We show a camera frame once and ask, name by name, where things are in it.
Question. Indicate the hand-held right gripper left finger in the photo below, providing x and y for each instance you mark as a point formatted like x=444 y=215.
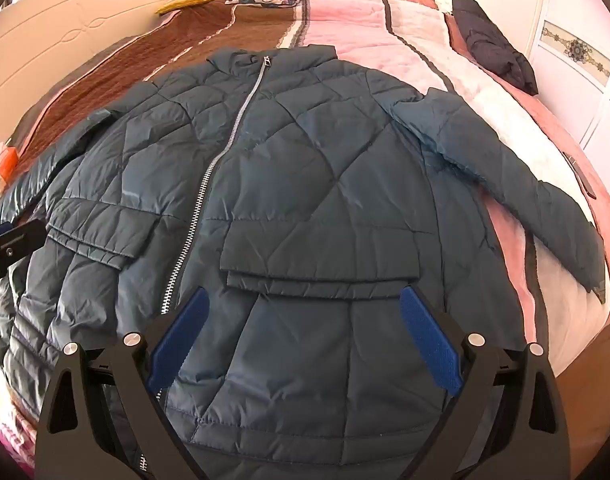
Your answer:
x=181 y=340

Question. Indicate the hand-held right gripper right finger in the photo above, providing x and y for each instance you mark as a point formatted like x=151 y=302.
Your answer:
x=430 y=340

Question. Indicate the dark teal quilted jacket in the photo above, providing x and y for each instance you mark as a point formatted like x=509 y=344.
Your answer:
x=305 y=170

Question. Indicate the pink patterned cloth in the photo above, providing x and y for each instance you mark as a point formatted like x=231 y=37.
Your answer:
x=7 y=435

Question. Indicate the wooden bed frame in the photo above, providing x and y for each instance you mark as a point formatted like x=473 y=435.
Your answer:
x=607 y=350

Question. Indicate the orange and white object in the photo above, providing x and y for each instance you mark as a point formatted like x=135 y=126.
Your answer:
x=0 y=162

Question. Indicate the white wardrobe with ornament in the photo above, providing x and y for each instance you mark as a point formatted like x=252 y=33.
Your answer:
x=580 y=60

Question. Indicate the dark navy garment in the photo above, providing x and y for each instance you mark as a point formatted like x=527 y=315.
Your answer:
x=490 y=45

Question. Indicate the pink and brown striped blanket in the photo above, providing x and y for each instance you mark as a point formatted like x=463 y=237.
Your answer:
x=385 y=40

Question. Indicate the cream bed headboard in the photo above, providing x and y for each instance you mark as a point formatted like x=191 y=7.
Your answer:
x=85 y=15

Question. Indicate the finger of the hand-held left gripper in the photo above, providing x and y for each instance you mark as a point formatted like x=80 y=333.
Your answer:
x=15 y=245

